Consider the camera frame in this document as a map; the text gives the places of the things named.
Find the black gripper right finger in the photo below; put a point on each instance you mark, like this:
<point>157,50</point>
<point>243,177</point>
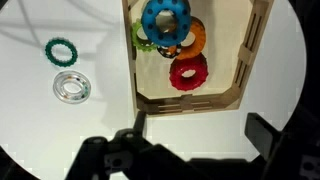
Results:
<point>261,133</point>

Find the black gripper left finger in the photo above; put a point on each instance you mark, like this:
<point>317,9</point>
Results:
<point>140,124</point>

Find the wooden slatted box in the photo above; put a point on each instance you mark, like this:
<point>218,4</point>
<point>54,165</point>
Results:
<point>186,103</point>

